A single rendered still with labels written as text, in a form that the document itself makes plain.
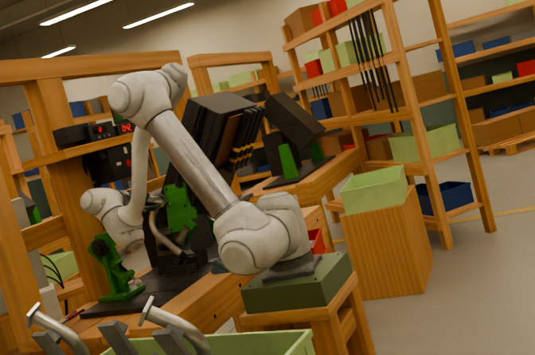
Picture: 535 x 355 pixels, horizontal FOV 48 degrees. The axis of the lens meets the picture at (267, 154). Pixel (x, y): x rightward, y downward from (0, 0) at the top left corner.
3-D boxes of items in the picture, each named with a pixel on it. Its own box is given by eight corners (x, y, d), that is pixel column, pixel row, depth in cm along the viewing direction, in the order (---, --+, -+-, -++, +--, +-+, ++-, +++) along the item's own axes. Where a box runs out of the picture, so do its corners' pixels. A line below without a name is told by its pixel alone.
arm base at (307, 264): (325, 253, 214) (321, 239, 213) (314, 275, 193) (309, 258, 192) (277, 262, 219) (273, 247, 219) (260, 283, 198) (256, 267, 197)
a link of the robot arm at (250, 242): (300, 243, 189) (269, 268, 170) (267, 269, 196) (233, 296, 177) (158, 58, 200) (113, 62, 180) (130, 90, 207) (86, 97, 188)
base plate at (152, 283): (284, 222, 315) (283, 218, 315) (164, 310, 217) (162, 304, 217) (217, 233, 334) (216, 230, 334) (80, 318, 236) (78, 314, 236)
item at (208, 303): (327, 231, 327) (320, 204, 326) (173, 370, 194) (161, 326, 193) (304, 234, 334) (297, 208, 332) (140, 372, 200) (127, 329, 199)
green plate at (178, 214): (201, 228, 264) (195, 181, 267) (189, 229, 256) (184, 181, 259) (180, 232, 269) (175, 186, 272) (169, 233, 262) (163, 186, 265)
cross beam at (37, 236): (193, 181, 346) (189, 166, 346) (13, 258, 231) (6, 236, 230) (185, 183, 349) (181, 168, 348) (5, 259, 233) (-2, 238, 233)
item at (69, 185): (228, 224, 353) (182, 64, 346) (34, 342, 221) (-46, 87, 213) (215, 227, 357) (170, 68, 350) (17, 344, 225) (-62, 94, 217)
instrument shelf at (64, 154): (189, 126, 317) (186, 118, 316) (66, 159, 237) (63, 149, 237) (151, 136, 328) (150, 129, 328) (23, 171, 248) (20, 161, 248)
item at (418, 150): (443, 252, 477) (368, -44, 459) (326, 223, 696) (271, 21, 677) (497, 231, 494) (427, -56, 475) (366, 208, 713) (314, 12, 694)
